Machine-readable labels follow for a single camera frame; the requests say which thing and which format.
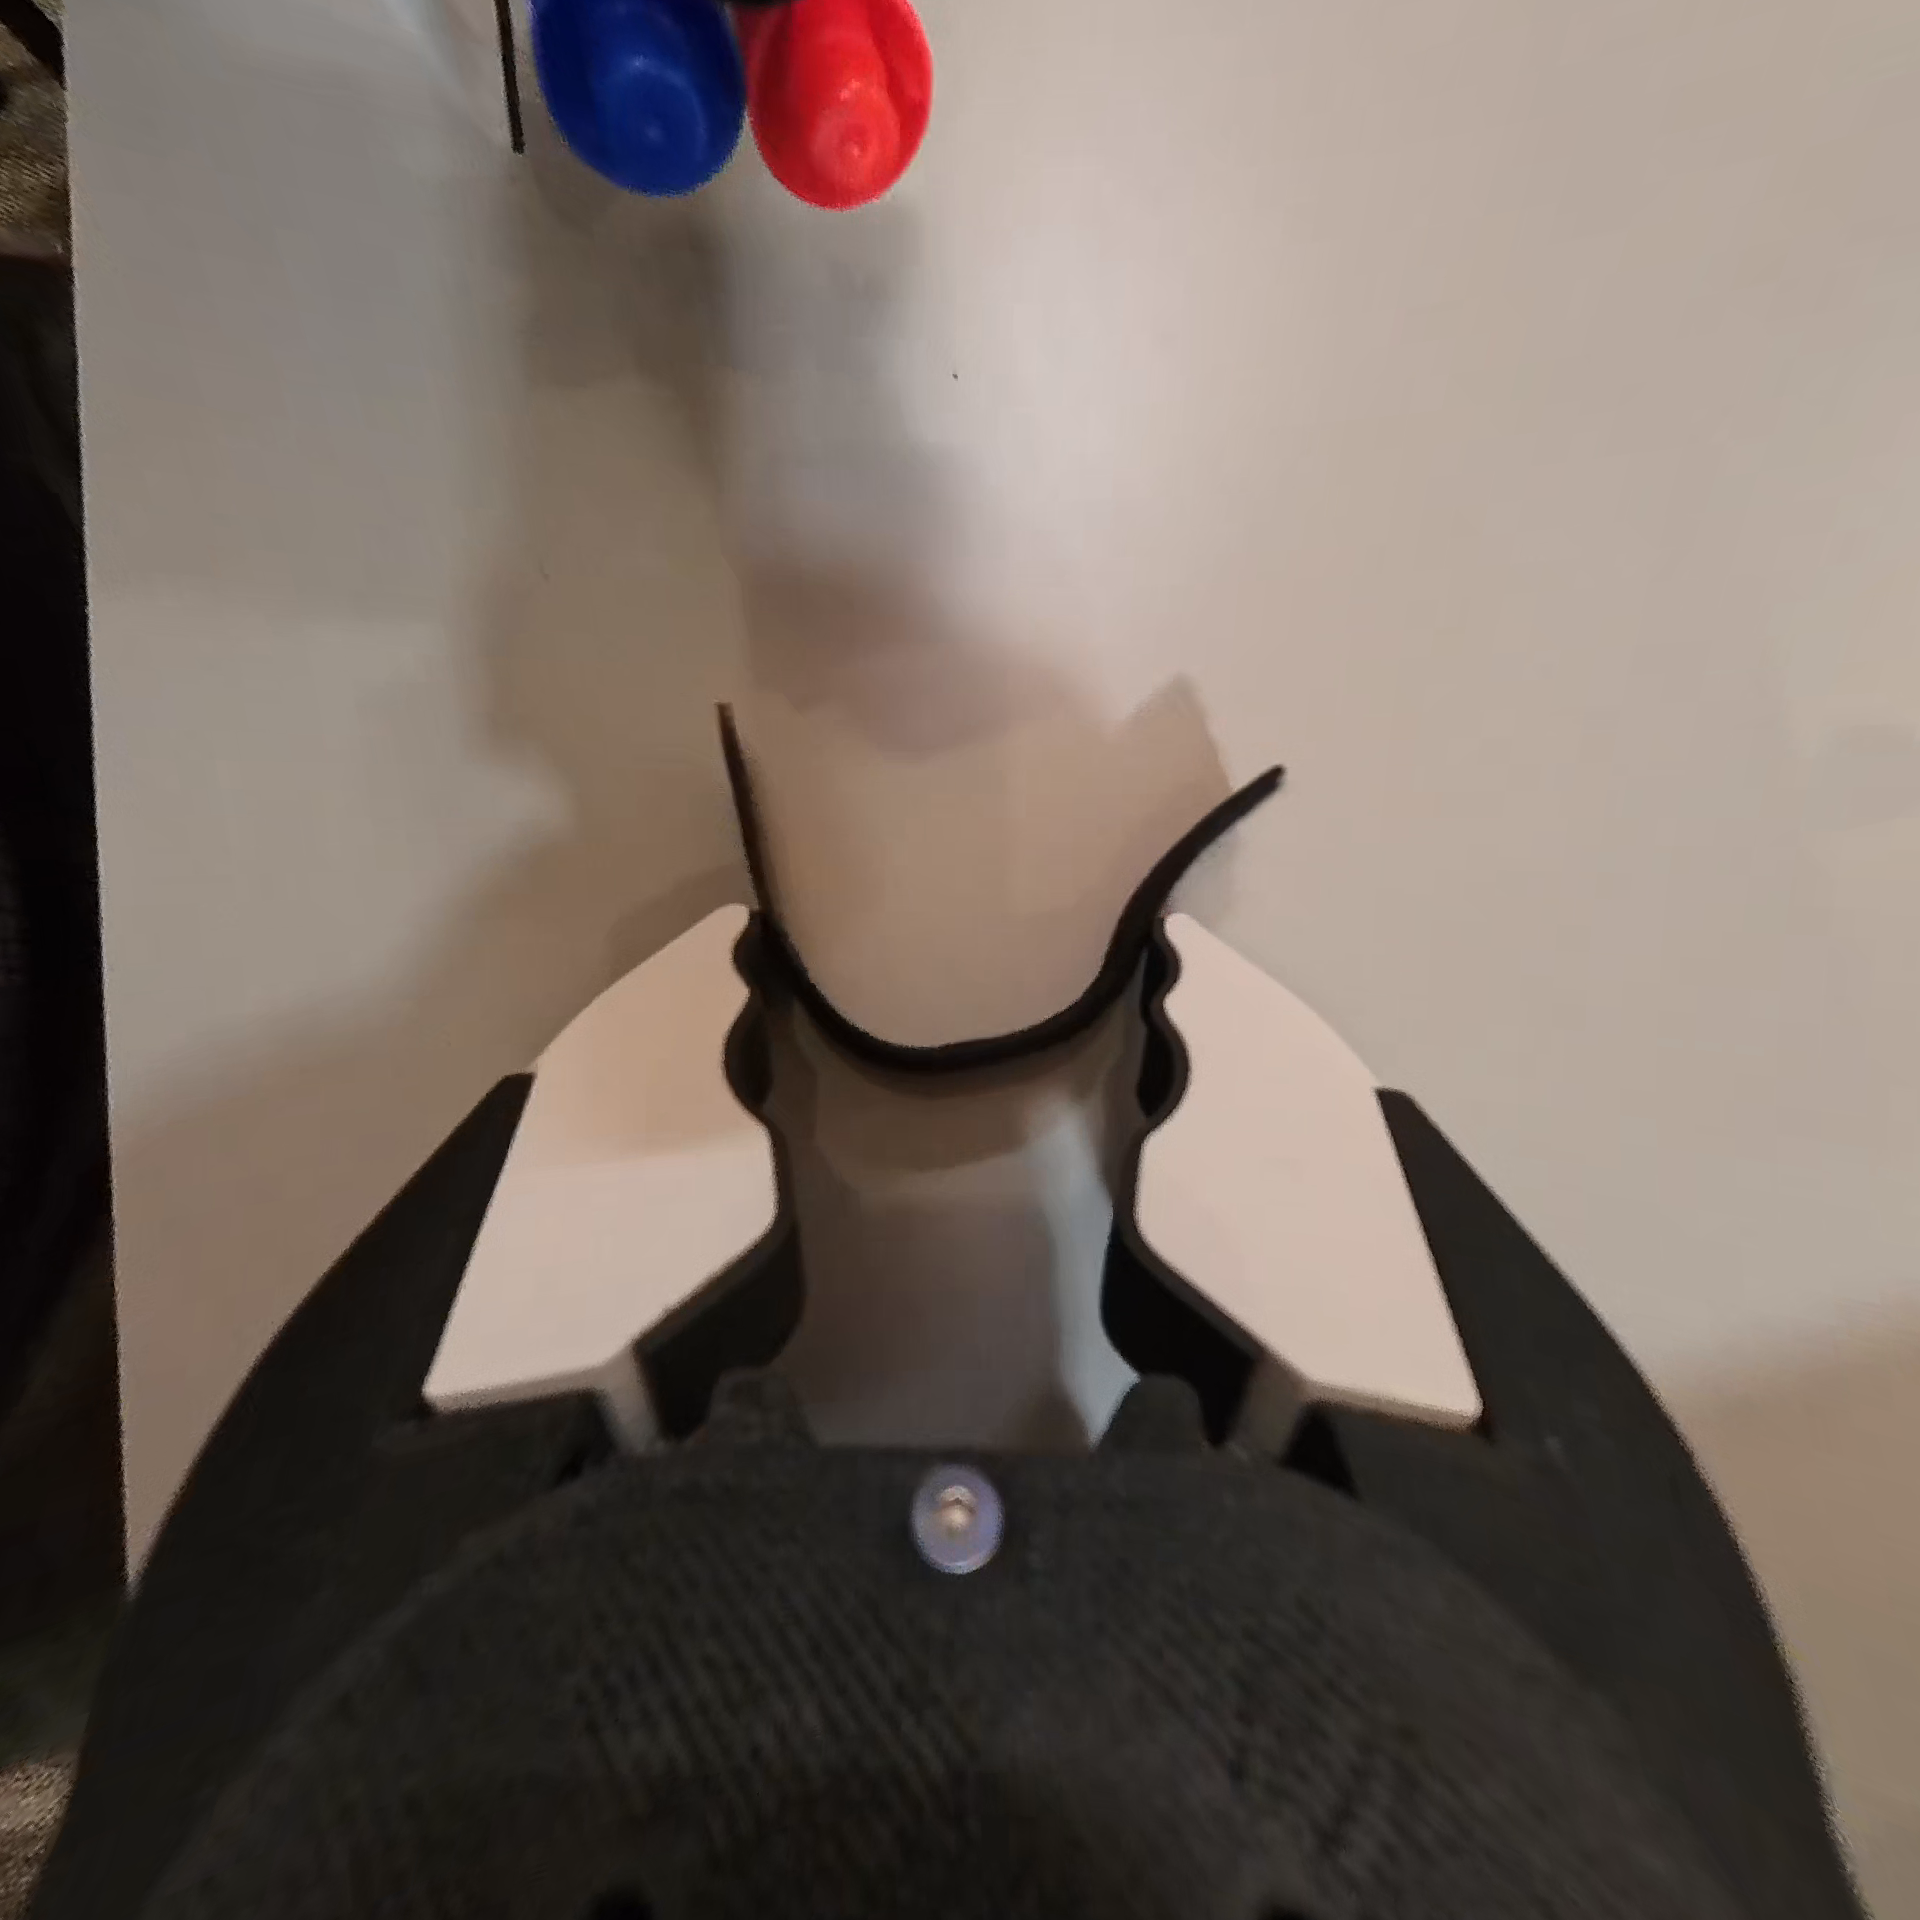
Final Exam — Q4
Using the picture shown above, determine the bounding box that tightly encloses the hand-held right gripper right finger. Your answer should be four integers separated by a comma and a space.
1103, 907, 1488, 1466

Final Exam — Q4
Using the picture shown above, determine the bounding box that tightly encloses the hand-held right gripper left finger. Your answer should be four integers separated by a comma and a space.
421, 904, 798, 1452

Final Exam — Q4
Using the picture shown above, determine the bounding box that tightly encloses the black hook-and-loop strap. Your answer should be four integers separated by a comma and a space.
714, 701, 1288, 1077

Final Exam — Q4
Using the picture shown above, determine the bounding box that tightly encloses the red dry erase marker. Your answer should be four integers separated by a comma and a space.
735, 0, 936, 209

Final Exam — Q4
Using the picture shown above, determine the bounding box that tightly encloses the blue dry erase marker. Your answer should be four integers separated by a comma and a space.
526, 0, 751, 200

